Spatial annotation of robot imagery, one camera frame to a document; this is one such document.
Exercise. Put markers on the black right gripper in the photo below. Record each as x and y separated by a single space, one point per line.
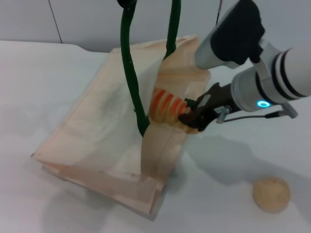
213 104

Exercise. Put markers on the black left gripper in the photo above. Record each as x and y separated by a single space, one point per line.
126 3

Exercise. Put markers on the orange striped bread loaf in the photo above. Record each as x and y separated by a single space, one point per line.
167 106

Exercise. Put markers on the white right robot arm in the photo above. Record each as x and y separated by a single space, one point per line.
267 77

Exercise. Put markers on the round beige egg yolk pastry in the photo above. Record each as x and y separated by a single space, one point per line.
271 195

